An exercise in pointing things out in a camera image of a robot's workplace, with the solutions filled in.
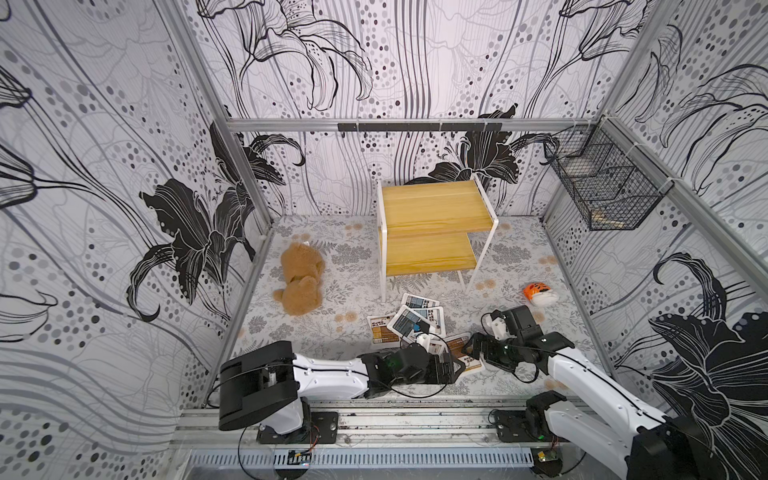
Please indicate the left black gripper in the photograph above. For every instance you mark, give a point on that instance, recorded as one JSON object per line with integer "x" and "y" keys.
{"x": 435, "y": 369}

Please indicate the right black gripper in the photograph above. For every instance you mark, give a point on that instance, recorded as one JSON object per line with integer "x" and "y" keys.
{"x": 482, "y": 351}

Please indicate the brown coffee bag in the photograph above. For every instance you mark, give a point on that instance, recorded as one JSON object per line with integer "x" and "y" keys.
{"x": 381, "y": 336}
{"x": 456, "y": 343}

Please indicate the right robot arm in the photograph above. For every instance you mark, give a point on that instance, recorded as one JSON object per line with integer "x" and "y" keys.
{"x": 627, "y": 435}

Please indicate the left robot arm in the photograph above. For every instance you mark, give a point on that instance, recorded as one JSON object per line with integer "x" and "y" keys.
{"x": 273, "y": 385}

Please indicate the blue coffee bag middle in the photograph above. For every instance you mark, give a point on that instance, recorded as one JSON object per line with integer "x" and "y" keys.
{"x": 435, "y": 316}

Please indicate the blue coffee bag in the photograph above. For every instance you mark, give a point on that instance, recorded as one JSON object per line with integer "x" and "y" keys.
{"x": 407, "y": 324}
{"x": 435, "y": 316}
{"x": 418, "y": 302}

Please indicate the blue coffee bag top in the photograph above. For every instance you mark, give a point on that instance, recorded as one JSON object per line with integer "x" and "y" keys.
{"x": 407, "y": 324}

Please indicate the blue coffee bag back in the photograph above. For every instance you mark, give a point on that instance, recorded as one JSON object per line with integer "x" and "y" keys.
{"x": 418, "y": 302}

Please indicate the white wooden two-tier shelf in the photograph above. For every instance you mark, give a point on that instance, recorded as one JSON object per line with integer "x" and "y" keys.
{"x": 432, "y": 228}

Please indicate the orange white toy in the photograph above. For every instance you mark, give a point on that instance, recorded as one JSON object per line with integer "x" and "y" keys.
{"x": 540, "y": 294}

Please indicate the brown teddy bear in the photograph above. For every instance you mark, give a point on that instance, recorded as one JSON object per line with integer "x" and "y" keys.
{"x": 303, "y": 267}

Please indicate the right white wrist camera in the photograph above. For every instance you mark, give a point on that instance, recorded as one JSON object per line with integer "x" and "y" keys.
{"x": 498, "y": 328}

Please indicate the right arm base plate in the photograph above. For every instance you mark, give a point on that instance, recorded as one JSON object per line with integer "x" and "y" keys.
{"x": 522, "y": 426}

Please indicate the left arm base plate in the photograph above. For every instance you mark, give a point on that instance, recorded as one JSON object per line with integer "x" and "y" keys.
{"x": 318, "y": 428}

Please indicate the black wire basket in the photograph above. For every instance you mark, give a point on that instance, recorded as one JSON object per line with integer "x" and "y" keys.
{"x": 603, "y": 176}

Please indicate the black wall bar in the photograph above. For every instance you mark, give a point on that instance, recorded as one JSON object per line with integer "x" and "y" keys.
{"x": 415, "y": 127}

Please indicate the grey slotted cable duct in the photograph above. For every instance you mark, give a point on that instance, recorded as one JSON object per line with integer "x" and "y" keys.
{"x": 374, "y": 458}

